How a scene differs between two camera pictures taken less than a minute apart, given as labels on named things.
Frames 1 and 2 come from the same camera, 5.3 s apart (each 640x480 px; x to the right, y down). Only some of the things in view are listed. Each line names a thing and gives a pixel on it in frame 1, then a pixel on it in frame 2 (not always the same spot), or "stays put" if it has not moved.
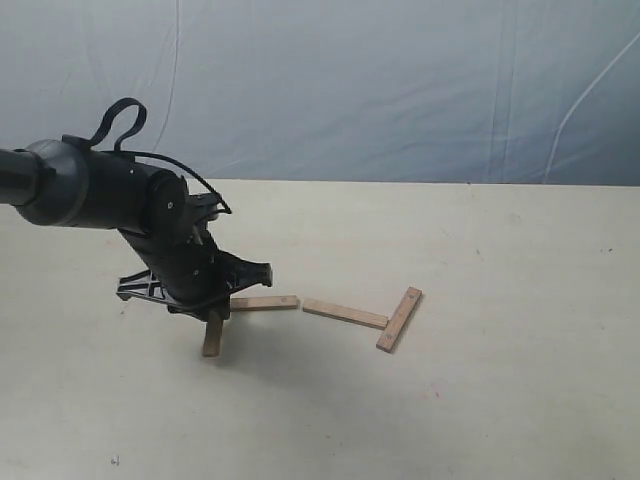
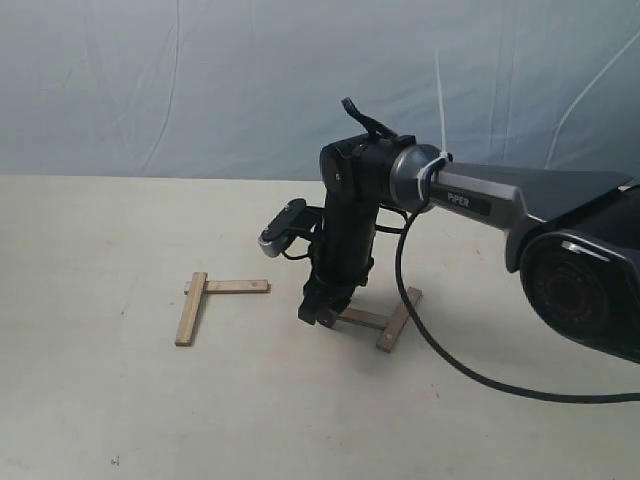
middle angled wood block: x=344 y=313 stays put
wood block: x=212 y=340 to x=186 y=326
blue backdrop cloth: x=451 y=92 stays put
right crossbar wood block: x=399 y=319 stays put
